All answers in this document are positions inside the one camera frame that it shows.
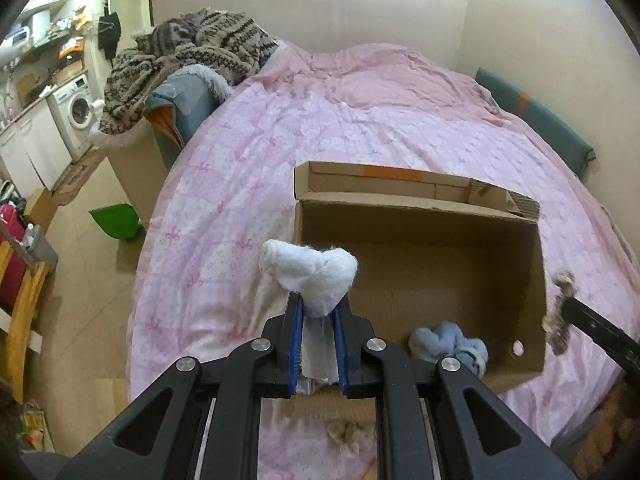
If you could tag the teal headboard cushion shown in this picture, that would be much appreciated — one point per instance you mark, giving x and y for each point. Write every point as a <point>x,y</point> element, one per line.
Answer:
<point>540,115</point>

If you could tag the fluffy light blue plush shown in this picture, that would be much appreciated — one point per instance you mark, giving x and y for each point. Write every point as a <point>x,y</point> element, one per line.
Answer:
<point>435,342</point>

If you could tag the person's right hand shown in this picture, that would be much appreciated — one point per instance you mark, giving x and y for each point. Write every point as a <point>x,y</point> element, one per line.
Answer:
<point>615,435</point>

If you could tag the brown striped knit blanket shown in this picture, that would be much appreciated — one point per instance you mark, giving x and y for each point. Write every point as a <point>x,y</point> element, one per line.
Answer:
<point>220,40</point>

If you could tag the brown patterned doormat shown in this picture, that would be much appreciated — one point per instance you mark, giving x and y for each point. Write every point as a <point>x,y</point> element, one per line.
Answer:
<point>80,175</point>

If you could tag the person's dark grey trousers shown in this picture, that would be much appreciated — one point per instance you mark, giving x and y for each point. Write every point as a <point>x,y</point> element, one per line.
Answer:
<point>45,467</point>

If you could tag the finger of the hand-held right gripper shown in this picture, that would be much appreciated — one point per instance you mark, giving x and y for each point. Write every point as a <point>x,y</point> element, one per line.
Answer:
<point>600,330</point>

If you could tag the pink bow-print bed blanket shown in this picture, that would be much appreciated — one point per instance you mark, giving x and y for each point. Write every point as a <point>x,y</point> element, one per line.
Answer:
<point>310,125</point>

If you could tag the beige sofa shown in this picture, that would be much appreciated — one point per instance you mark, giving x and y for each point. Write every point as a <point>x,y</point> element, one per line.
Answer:
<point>132,175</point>

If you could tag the grey tabby cat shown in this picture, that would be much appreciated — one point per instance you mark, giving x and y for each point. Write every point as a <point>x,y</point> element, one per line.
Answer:
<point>167,35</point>

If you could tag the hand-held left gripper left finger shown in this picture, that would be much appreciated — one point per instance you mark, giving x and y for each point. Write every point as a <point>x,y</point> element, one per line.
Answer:
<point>298,345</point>

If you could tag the white paper rolls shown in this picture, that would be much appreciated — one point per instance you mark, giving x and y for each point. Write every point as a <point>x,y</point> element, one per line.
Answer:
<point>96,112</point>

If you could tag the teal cushion with orange lining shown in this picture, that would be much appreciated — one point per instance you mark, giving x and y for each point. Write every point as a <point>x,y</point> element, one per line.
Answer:
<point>185,105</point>

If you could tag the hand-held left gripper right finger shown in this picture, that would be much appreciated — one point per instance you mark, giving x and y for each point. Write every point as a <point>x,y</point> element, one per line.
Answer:
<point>343,355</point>

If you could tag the leopard print scrunchie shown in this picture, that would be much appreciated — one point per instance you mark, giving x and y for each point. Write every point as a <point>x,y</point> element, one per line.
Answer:
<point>559,332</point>

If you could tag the pink suitcase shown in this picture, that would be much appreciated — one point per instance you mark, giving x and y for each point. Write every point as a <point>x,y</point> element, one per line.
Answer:
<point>11,245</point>

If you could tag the grey bin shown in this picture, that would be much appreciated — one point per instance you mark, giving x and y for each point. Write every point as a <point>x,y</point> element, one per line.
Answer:
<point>42,250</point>

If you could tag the colourful printed bag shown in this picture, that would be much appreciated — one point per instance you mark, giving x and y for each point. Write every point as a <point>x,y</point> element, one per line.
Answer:
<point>37,427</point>

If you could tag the white sock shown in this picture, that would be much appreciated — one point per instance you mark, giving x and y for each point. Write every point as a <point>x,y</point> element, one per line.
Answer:
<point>315,270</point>

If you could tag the yellow wooden rack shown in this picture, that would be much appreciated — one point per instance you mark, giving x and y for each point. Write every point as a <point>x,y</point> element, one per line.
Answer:
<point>25,320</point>

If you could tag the white kitchen cabinets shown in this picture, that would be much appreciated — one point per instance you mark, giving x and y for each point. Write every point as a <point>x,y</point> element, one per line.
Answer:
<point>30,150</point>

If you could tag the beige scrunchie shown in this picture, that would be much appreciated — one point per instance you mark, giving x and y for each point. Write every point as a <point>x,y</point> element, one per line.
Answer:
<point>350,437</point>

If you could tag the small brown cardboard box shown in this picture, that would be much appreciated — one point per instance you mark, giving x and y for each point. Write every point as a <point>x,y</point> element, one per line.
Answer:
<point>40,207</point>

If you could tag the black hanging garment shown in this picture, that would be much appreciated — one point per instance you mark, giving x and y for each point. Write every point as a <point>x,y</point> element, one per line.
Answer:
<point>110,30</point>

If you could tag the green plastic dustpan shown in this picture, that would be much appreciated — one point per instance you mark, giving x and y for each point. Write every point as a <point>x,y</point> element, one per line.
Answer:
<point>117,221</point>

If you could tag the white washing machine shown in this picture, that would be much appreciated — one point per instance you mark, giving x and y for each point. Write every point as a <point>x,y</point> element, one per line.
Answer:
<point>72,115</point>

